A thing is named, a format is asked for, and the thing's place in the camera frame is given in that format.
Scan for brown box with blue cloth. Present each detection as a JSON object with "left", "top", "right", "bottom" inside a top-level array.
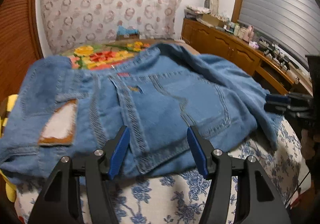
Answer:
[{"left": 116, "top": 26, "right": 140, "bottom": 40}]

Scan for patterned lace curtain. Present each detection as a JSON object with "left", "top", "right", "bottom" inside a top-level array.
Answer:
[{"left": 40, "top": 0, "right": 181, "bottom": 54}]

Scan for grey window blind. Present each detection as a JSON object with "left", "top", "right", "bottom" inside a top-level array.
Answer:
[{"left": 238, "top": 0, "right": 319, "bottom": 67}]

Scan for pink item on cabinet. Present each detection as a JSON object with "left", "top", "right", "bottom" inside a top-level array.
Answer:
[{"left": 242, "top": 25, "right": 254, "bottom": 42}]

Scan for floral fleece blanket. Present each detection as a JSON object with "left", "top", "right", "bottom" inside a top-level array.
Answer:
[{"left": 60, "top": 40, "right": 201, "bottom": 71}]

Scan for right hand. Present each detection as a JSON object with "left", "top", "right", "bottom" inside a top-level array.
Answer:
[{"left": 301, "top": 129, "right": 319, "bottom": 194}]

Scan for stack of papers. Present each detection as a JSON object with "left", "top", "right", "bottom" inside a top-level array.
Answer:
[{"left": 184, "top": 5, "right": 210, "bottom": 20}]

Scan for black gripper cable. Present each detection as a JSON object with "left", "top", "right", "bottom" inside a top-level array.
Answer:
[{"left": 285, "top": 171, "right": 313, "bottom": 211}]

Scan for yellow Pikachu plush toy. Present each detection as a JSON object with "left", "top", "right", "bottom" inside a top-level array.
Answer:
[{"left": 0, "top": 93, "right": 20, "bottom": 202}]

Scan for cardboard box on cabinet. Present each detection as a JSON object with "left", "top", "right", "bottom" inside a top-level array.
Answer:
[{"left": 201, "top": 14, "right": 225, "bottom": 28}]

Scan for blue white floral sheet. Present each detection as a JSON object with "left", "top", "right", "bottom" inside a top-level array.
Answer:
[{"left": 13, "top": 116, "right": 303, "bottom": 224}]

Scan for blue denim jeans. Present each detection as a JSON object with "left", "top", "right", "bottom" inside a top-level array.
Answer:
[{"left": 1, "top": 46, "right": 281, "bottom": 185}]

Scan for wooden sideboard cabinet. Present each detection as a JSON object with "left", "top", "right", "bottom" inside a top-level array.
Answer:
[{"left": 181, "top": 19, "right": 312, "bottom": 95}]

